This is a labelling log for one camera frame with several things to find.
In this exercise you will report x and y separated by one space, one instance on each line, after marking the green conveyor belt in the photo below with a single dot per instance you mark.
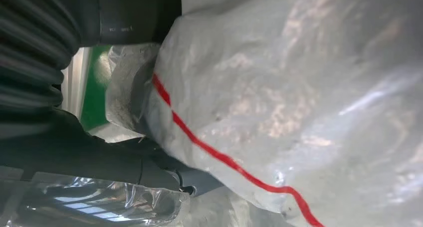
94 100

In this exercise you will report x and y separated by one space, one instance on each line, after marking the aluminium conveyor frame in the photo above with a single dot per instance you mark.
72 83

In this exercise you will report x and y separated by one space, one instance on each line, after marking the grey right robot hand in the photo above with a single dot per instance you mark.
82 156

